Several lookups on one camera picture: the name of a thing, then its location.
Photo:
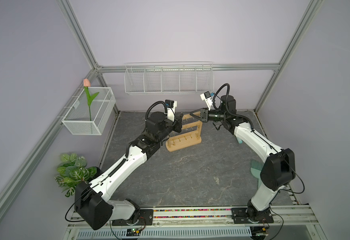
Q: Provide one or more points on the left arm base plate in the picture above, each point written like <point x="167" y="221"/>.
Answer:
<point x="142" y="217"/>

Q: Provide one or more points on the pink artificial tulip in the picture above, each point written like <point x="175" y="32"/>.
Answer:
<point x="90" y="98"/>

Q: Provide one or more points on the small silver jewelry piece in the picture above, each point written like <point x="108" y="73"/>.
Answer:
<point x="217" y="180"/>

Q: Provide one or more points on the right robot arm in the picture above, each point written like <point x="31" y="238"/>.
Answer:
<point x="278" y="164"/>

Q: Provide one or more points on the white mesh wall basket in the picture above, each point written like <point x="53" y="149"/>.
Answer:
<point x="77" y="120"/>

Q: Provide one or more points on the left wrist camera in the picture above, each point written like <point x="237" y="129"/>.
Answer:
<point x="171" y="106"/>

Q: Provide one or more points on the green leafy artificial plant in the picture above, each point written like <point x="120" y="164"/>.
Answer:
<point x="73" y="170"/>

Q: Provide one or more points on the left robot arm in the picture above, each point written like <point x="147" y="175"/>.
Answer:
<point x="93" y="200"/>

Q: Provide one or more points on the white slotted cable duct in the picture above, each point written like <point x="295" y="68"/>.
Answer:
<point x="165" y="233"/>

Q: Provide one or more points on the white wire wall shelf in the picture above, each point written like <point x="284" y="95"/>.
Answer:
<point x="169" y="78"/>

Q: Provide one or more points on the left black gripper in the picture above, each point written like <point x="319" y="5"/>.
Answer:
<point x="177" y="122"/>

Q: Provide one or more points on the wooden jewelry display stand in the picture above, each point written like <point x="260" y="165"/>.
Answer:
<point x="190" y="134"/>

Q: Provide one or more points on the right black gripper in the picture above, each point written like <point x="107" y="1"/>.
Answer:
<point x="204" y="114"/>

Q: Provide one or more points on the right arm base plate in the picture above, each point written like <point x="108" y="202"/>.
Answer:
<point x="250" y="215"/>

